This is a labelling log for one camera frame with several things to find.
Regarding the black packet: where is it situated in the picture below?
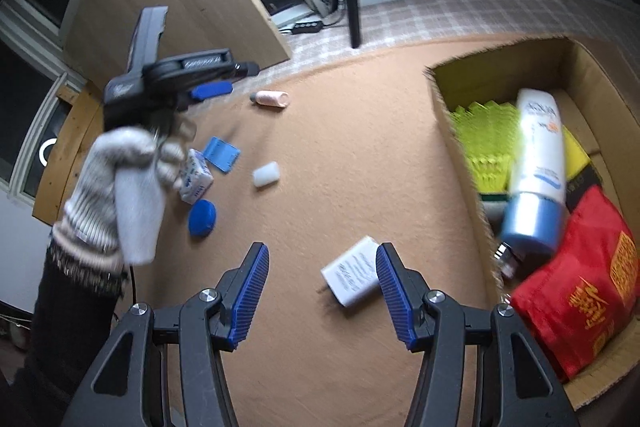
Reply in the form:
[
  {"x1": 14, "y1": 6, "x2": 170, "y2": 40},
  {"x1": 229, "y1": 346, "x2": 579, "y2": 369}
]
[{"x1": 564, "y1": 159, "x2": 608, "y2": 212}]

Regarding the black power strip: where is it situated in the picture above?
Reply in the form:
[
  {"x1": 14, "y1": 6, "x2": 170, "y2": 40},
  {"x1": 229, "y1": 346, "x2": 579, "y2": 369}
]
[{"x1": 291, "y1": 19, "x2": 325, "y2": 36}]

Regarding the yellow packet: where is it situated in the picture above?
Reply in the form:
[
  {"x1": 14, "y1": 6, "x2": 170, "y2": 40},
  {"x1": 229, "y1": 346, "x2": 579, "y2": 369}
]
[{"x1": 562, "y1": 124, "x2": 593, "y2": 188}]

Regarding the person's left hand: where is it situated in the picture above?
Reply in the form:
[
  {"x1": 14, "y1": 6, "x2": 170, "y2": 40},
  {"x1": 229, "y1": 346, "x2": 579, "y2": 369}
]
[{"x1": 52, "y1": 127, "x2": 196, "y2": 275}]

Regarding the patterned tissue pack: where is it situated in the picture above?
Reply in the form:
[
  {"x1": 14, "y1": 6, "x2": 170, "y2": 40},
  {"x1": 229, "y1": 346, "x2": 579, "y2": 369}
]
[{"x1": 179, "y1": 148, "x2": 215, "y2": 206}]

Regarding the pink bottle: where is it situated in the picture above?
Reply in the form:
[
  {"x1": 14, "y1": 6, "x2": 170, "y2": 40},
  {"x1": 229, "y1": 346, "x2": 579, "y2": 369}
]
[{"x1": 250, "y1": 90, "x2": 290, "y2": 108}]

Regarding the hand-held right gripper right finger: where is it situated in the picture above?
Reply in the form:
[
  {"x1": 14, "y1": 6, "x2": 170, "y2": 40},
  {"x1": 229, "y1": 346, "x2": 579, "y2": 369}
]
[{"x1": 375, "y1": 243, "x2": 581, "y2": 427}]

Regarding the blue plastic stand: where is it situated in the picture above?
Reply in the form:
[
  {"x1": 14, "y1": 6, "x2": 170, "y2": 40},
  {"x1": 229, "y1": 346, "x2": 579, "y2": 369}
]
[{"x1": 202, "y1": 137, "x2": 241, "y2": 172}]

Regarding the cardboard box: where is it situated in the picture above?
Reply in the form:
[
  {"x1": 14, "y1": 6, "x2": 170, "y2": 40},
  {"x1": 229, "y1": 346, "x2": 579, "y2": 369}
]
[{"x1": 424, "y1": 38, "x2": 640, "y2": 413}]

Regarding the white blue sunscreen bottle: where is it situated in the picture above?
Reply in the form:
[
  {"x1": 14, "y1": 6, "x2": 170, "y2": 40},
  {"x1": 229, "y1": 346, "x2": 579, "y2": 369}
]
[{"x1": 500, "y1": 88, "x2": 568, "y2": 255}]

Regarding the pine plank panel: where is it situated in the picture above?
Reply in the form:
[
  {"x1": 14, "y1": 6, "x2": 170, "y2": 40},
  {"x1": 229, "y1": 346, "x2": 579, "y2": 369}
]
[{"x1": 32, "y1": 77, "x2": 108, "y2": 225}]

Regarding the person's left forearm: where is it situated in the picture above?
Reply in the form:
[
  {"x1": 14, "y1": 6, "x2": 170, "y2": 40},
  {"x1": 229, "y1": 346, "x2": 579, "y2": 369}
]
[{"x1": 0, "y1": 232, "x2": 133, "y2": 427}]

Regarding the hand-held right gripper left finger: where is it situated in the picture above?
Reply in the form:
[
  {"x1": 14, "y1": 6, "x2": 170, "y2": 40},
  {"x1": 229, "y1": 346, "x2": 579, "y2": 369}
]
[{"x1": 60, "y1": 241, "x2": 271, "y2": 427}]

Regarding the red bag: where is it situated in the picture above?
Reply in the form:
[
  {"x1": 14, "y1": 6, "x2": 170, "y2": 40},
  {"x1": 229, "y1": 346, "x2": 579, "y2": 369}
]
[{"x1": 510, "y1": 186, "x2": 640, "y2": 383}]

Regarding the small white cylinder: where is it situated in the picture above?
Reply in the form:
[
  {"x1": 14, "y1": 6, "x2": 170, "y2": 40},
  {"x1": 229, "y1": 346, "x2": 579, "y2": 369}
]
[{"x1": 252, "y1": 162, "x2": 281, "y2": 188}]

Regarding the blue round tin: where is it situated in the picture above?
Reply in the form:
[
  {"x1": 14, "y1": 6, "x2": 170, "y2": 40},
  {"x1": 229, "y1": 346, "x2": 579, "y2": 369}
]
[{"x1": 189, "y1": 199, "x2": 218, "y2": 238}]

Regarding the checked floor mat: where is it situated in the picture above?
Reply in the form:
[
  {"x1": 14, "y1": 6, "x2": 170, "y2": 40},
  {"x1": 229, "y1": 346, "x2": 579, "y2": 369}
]
[{"x1": 272, "y1": 0, "x2": 640, "y2": 75}]

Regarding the white window frame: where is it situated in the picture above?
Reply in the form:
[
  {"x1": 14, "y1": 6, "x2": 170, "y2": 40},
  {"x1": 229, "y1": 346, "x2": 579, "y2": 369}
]
[{"x1": 0, "y1": 0, "x2": 88, "y2": 208}]

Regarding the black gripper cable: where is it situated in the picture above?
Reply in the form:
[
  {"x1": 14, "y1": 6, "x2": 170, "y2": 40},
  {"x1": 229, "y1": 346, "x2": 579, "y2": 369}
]
[{"x1": 112, "y1": 263, "x2": 138, "y2": 323}]

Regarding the yellow shuttlecock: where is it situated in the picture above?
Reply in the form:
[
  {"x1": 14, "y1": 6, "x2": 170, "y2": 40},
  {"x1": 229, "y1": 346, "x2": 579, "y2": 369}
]
[{"x1": 450, "y1": 101, "x2": 521, "y2": 195}]

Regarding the white charger plug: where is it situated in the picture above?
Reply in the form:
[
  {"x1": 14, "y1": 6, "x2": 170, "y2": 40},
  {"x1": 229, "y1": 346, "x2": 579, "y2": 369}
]
[{"x1": 316, "y1": 235, "x2": 386, "y2": 309}]

